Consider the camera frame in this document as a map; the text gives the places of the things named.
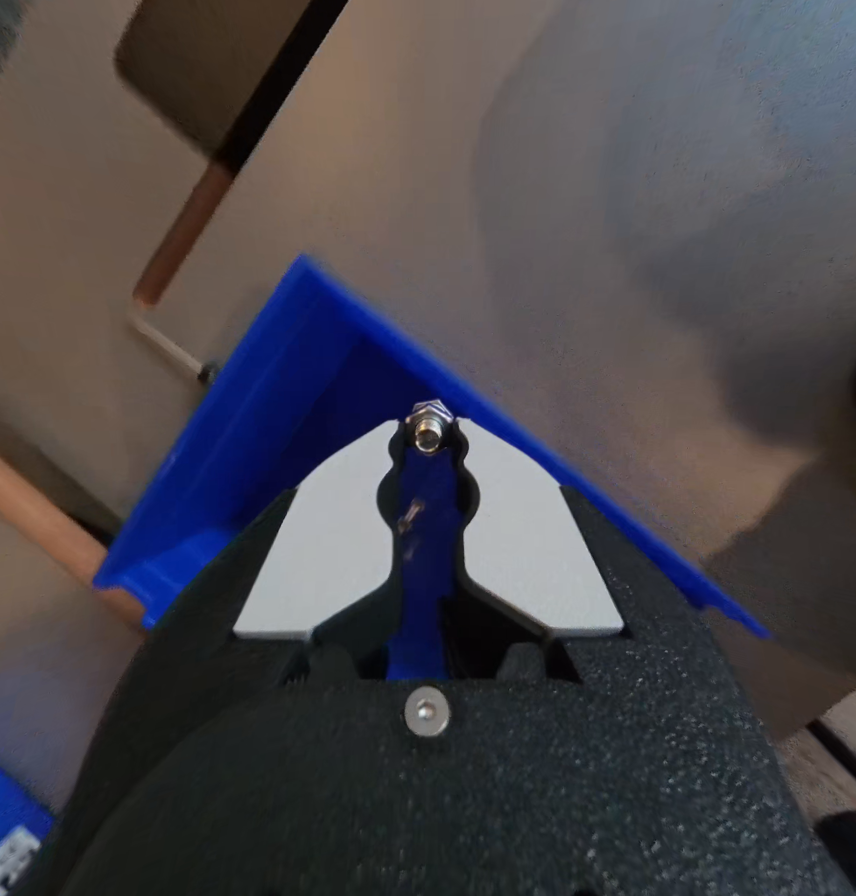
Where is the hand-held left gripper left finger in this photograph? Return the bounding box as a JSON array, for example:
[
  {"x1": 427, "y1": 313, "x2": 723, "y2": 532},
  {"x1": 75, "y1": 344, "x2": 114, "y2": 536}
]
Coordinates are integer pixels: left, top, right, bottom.
[{"x1": 232, "y1": 419, "x2": 409, "y2": 642}]

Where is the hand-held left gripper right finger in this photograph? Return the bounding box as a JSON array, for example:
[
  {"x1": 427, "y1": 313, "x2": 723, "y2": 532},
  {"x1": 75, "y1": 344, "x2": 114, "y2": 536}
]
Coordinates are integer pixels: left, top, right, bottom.
[{"x1": 455, "y1": 419, "x2": 625, "y2": 641}]

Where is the blue plastic bin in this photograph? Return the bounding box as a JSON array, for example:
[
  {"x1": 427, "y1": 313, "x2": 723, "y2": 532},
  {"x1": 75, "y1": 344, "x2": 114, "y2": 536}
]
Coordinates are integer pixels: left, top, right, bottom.
[{"x1": 92, "y1": 253, "x2": 773, "y2": 683}]

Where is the silver hex bolt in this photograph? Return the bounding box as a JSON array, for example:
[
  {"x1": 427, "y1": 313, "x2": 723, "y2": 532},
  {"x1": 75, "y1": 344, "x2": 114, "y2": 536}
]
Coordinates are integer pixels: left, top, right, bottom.
[{"x1": 403, "y1": 398, "x2": 461, "y2": 455}]

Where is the small blue labelled box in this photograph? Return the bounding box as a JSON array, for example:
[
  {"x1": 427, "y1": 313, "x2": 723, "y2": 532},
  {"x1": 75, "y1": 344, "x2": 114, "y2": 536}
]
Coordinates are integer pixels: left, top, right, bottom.
[{"x1": 0, "y1": 751, "x2": 56, "y2": 896}]

